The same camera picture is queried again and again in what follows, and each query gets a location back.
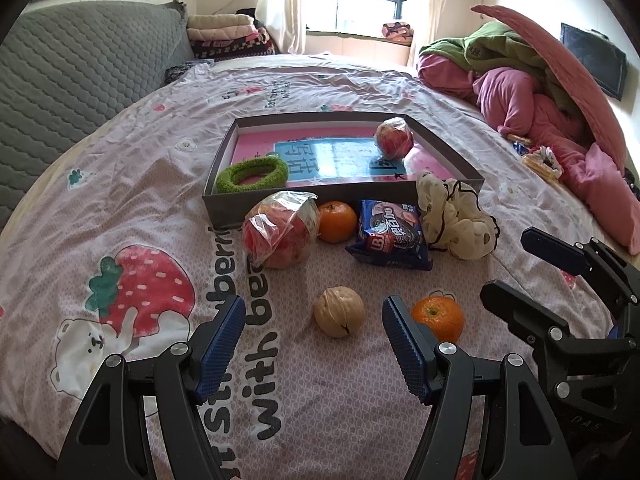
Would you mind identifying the stack of folded blankets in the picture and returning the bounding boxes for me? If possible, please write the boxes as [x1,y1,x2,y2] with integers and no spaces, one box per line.
[186,13,279,62]

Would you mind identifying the blue cookie snack packet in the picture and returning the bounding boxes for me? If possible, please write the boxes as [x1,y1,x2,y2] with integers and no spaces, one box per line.
[346,200,433,271]

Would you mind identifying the green blanket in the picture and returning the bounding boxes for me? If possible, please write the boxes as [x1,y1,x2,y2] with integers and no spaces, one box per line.
[420,21,579,116]

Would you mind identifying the pink strawberry bear bedsheet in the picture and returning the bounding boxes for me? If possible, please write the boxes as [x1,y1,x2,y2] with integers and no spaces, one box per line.
[1,64,611,479]

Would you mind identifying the snack wrappers beside duvet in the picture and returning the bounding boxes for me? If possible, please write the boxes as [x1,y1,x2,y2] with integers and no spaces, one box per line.
[506,134,563,183]

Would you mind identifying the dark patterned cloth by headboard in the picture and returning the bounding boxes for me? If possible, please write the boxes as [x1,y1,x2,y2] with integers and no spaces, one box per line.
[164,58,215,86]

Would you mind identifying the black wall television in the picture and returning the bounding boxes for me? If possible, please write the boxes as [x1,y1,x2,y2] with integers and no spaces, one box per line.
[560,23,628,101]

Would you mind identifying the King Egg blue wrapper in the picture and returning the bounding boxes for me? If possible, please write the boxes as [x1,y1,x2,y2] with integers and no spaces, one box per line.
[374,117,414,159]

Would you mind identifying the cream scrunchie cloth black trim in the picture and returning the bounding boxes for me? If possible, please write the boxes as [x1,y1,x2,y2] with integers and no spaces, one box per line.
[416,172,500,261]

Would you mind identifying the cream curtain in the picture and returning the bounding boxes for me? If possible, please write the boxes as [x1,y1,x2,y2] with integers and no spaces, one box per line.
[406,0,454,68]
[256,0,306,54]

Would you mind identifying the cream left curtain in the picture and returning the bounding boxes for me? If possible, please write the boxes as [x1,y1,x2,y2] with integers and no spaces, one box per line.
[256,0,306,54]

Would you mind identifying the green fuzzy ring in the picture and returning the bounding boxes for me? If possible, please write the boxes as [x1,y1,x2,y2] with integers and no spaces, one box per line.
[214,155,291,194]

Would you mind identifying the dark shallow cardboard box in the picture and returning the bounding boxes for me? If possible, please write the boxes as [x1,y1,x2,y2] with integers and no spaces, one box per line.
[203,112,484,229]

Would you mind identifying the floral bag on windowsill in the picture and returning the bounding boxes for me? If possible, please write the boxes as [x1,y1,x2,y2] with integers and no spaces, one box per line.
[382,21,414,46]

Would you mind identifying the tan walnut ball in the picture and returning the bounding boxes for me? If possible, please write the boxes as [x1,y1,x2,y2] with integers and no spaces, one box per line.
[314,286,366,338]

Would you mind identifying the pink crumpled duvet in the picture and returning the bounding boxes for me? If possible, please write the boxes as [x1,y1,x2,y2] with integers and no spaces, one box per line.
[418,53,639,256]

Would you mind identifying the cream right curtain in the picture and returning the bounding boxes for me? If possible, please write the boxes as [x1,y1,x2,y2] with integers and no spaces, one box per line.
[406,0,454,68]

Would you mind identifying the pink blue children's book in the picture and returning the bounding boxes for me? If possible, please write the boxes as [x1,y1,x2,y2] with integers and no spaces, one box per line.
[230,125,454,188]

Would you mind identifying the grey quilted headboard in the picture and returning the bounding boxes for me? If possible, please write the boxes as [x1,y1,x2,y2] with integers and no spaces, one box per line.
[1,0,193,221]

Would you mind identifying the pink quilted pillow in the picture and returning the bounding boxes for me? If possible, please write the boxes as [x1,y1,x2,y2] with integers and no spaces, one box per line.
[471,4,627,174]

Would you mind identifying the orange tangerine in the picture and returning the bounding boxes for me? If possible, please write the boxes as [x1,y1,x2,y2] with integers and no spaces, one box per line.
[318,200,358,244]
[410,296,464,344]

